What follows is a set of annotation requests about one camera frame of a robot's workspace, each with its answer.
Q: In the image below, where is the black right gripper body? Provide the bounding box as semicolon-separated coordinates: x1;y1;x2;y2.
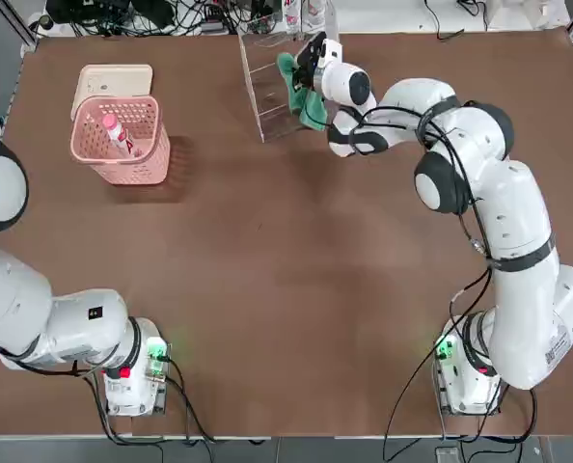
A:
292;31;327;94

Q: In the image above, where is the green cloth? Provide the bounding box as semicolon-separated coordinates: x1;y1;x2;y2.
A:
275;51;330;132

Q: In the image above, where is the clear acrylic shelf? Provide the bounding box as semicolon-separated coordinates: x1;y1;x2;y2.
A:
237;0;348;145

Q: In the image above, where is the pink plastic basket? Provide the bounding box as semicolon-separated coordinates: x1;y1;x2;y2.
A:
68;95;172;187

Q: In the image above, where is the cream plastic tray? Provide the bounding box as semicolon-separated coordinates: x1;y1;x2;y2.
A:
71;64;155;117

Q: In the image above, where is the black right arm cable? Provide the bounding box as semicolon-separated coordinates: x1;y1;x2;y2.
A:
353;98;498;348

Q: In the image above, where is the black base cable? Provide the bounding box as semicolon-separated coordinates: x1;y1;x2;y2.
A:
76;354;273;448
382;346;541;457

